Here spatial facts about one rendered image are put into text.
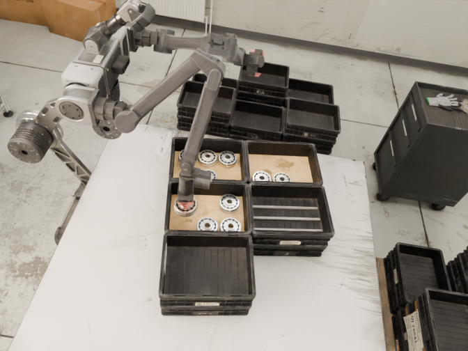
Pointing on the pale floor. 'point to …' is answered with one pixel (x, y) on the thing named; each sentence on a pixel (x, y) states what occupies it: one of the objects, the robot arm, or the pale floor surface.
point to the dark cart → (425, 150)
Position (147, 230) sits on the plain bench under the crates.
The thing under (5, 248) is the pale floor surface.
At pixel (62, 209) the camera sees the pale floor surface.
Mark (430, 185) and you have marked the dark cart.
